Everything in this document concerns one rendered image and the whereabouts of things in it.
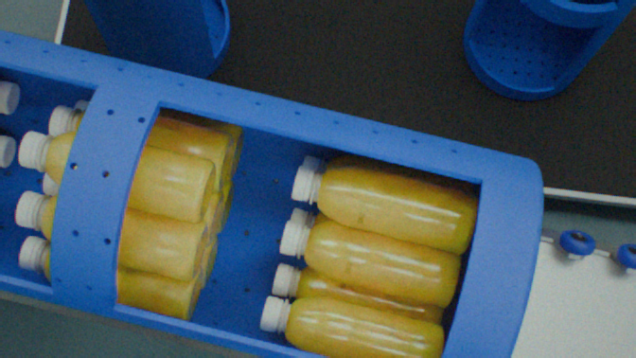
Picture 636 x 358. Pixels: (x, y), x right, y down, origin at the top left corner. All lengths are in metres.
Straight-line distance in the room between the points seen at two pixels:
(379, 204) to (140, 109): 0.27
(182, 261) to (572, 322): 0.53
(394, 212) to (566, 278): 0.33
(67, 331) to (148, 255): 1.20
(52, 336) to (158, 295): 1.16
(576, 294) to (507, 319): 0.34
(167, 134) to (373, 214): 0.24
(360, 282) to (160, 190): 0.25
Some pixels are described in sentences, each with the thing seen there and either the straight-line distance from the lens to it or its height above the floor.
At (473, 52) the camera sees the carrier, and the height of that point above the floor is 0.21.
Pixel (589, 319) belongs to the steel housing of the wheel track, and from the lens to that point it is 1.22.
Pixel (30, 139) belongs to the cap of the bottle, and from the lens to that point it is 0.99.
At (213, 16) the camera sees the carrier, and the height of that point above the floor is 0.16.
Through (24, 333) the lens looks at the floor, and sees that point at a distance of 2.18.
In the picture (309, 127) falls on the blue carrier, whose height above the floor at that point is 1.20.
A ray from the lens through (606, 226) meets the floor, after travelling 2.25.
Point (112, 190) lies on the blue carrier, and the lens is 0.89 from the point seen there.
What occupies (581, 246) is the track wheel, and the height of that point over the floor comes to 0.98.
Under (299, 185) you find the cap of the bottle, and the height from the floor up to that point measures 1.12.
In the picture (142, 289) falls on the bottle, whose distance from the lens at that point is 1.01.
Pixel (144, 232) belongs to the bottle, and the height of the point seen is 1.15.
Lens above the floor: 2.08
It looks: 75 degrees down
